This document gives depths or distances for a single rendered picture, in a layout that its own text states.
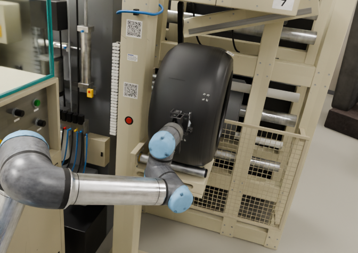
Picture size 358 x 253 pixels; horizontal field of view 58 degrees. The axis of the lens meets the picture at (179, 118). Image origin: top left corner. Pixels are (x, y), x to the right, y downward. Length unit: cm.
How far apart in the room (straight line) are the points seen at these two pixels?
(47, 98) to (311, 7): 134
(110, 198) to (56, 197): 13
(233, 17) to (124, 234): 138
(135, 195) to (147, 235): 165
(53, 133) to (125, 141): 35
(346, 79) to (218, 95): 376
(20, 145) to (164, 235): 180
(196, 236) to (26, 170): 191
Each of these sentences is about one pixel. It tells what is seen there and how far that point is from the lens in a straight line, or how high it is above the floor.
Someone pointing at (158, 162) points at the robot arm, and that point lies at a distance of 99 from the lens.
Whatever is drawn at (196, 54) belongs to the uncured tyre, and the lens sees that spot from 140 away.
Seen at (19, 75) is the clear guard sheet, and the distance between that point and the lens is 139.
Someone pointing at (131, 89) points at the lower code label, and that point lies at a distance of 156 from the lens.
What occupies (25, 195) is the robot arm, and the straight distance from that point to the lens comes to 79.
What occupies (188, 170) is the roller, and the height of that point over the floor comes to 91.
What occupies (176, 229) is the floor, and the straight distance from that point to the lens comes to 257.
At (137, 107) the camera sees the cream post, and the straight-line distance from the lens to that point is 158.
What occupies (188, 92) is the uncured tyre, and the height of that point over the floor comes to 132.
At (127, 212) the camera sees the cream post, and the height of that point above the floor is 48.
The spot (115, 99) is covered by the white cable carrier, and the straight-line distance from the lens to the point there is 162.
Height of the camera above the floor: 174
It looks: 24 degrees down
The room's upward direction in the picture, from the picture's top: 7 degrees clockwise
